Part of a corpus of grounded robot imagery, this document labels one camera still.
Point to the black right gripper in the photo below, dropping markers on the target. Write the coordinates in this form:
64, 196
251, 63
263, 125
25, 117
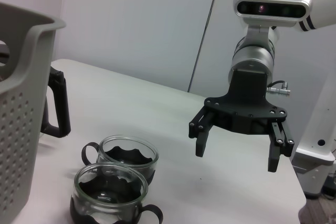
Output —
246, 103

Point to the glass teacup with black holder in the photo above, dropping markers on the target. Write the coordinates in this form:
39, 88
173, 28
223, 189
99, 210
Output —
126, 155
110, 197

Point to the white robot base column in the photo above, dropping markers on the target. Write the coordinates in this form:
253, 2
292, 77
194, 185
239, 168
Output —
315, 161

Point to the grey perforated plastic storage bin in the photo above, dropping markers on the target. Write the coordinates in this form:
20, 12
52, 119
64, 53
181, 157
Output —
21, 129

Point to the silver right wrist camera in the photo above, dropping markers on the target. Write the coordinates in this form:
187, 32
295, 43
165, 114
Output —
270, 6

